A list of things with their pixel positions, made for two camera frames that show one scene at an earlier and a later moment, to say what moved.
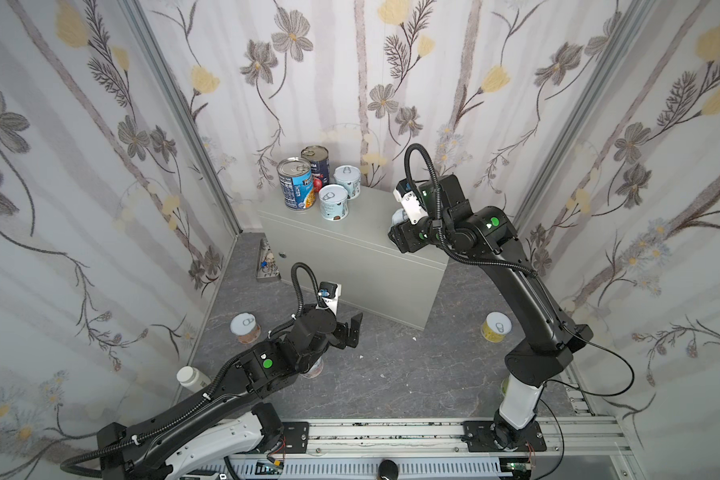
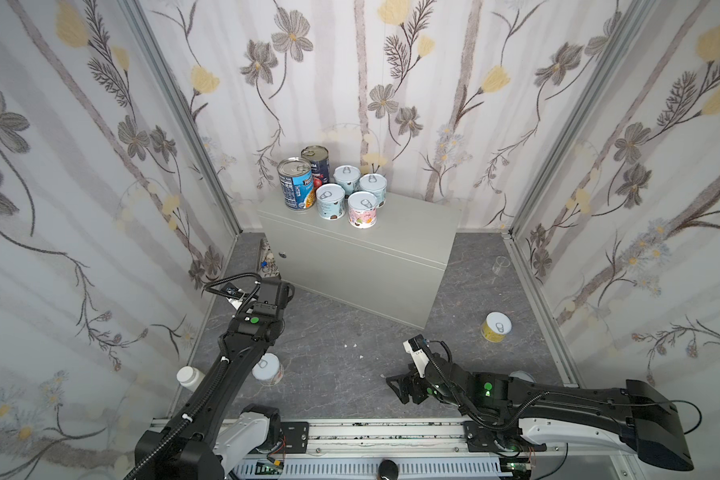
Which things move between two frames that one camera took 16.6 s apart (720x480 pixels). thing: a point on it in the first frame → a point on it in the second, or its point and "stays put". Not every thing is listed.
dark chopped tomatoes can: (318, 157) stays put
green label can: (349, 177) stays put
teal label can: (333, 200) stays put
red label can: (315, 370) → (362, 209)
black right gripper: (400, 236) → (411, 379)
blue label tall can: (297, 183) stays put
